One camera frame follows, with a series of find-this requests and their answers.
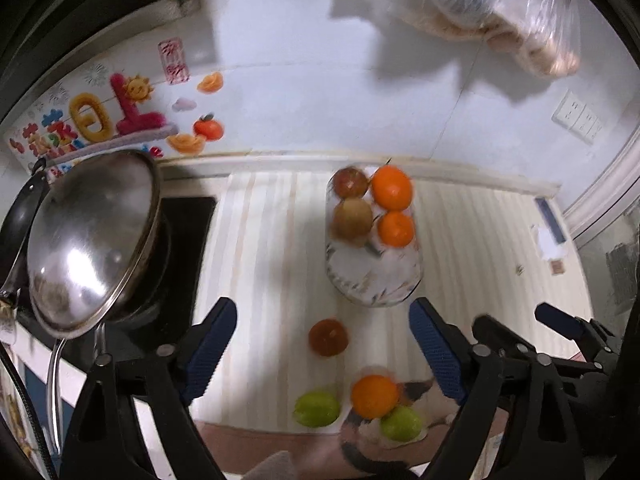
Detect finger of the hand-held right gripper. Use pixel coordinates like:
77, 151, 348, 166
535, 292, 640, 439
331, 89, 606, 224
472, 314, 545, 357
534, 302, 627, 367

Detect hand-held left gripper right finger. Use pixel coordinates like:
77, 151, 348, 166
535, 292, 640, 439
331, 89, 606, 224
409, 297, 587, 480

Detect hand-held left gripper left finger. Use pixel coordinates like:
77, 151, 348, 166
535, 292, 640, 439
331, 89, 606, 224
60, 296, 239, 480

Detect green lime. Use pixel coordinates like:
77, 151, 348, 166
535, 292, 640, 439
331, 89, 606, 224
293, 390, 343, 429
380, 406, 425, 442

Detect clear patterned glass dish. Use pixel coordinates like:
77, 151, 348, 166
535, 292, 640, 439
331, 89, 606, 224
324, 164, 425, 308

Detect dark red fruit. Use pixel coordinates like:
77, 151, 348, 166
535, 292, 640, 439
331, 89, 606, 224
308, 318, 350, 358

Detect white paper scrap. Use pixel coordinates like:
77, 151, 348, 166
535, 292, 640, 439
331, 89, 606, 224
532, 224, 562, 262

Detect black stove top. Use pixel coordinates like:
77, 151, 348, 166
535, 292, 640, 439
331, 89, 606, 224
17, 194, 219, 376

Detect black cooking pot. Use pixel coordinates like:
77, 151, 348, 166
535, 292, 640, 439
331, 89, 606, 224
107, 207, 174, 322

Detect small orange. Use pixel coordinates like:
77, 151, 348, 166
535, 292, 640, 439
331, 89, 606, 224
377, 211, 416, 248

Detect brown pear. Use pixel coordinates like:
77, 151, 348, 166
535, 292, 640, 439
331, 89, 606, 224
332, 198, 375, 247

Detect steel wok lid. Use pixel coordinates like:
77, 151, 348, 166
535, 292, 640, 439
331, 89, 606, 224
27, 149, 164, 339

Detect large orange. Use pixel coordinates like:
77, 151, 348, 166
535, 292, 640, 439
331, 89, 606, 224
370, 164, 414, 212

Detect red apple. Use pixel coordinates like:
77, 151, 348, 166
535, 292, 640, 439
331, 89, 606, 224
333, 167, 371, 200

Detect black frying pan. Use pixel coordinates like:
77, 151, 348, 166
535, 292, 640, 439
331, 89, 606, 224
0, 159, 52, 307

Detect clear plastic bag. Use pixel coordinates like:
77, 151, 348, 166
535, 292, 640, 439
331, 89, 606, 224
327, 0, 584, 79

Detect black range hood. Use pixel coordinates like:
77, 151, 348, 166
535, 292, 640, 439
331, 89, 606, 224
0, 0, 202, 128

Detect bent metal handle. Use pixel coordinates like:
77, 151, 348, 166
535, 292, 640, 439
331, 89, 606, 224
46, 321, 109, 443

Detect white wall socket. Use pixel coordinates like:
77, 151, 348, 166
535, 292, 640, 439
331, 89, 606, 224
551, 90, 604, 146

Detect colourful wall sticker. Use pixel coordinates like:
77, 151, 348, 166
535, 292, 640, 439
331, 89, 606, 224
7, 37, 226, 167

